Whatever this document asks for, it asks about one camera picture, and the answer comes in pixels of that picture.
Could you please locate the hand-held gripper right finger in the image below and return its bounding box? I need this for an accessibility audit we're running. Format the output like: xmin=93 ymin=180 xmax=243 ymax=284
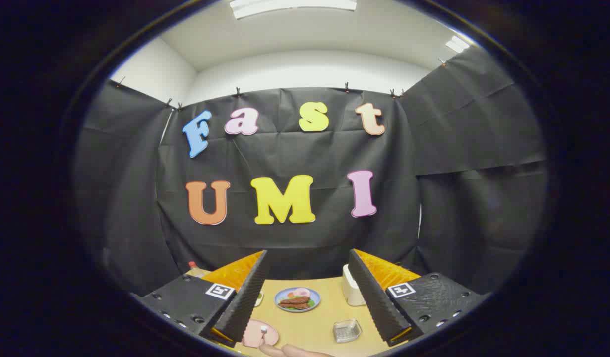
xmin=348 ymin=249 xmax=489 ymax=348

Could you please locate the small ceiling light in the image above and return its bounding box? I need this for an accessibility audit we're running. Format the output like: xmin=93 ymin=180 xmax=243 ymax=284
xmin=445 ymin=36 xmax=470 ymax=54

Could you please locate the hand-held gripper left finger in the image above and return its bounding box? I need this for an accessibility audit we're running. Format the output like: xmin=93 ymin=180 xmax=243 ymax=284
xmin=139 ymin=250 xmax=269 ymax=348

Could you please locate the long ceiling light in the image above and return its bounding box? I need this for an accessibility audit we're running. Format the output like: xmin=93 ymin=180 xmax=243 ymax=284
xmin=230 ymin=0 xmax=358 ymax=19

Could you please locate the pink round plate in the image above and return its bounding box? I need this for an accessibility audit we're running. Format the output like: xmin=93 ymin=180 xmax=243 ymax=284
xmin=242 ymin=319 xmax=280 ymax=348

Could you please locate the blue round plate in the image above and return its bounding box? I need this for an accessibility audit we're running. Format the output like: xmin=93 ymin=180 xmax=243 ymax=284
xmin=274 ymin=287 xmax=321 ymax=313

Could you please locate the clear wire basket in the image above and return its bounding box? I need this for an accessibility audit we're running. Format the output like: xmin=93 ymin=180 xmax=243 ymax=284
xmin=333 ymin=319 xmax=363 ymax=344

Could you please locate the white toaster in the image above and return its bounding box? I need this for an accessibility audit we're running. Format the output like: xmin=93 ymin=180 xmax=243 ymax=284
xmin=342 ymin=264 xmax=366 ymax=306

